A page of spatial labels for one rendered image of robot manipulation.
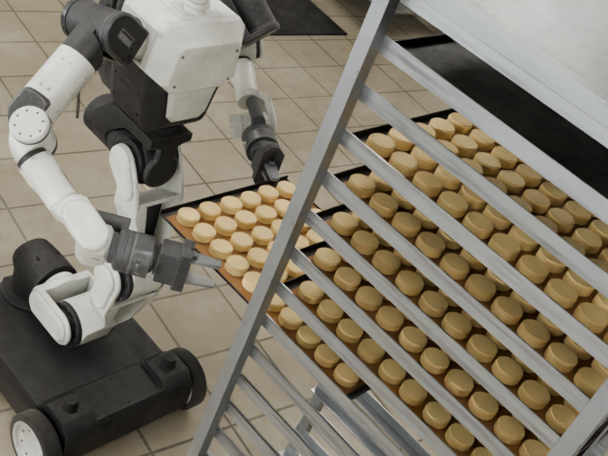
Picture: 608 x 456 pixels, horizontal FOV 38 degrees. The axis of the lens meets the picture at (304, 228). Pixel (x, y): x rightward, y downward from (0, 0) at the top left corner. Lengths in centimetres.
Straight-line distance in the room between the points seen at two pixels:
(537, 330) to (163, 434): 168
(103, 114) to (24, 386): 86
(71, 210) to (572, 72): 99
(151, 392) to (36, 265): 52
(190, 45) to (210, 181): 202
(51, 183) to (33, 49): 280
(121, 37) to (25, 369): 118
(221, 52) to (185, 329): 141
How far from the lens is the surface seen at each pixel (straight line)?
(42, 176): 183
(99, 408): 266
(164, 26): 198
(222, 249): 189
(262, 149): 220
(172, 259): 178
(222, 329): 327
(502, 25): 130
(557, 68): 125
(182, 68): 202
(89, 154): 392
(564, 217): 159
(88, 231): 177
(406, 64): 142
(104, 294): 243
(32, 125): 184
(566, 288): 141
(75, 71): 190
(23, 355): 278
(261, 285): 170
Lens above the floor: 222
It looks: 35 degrees down
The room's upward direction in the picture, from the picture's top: 23 degrees clockwise
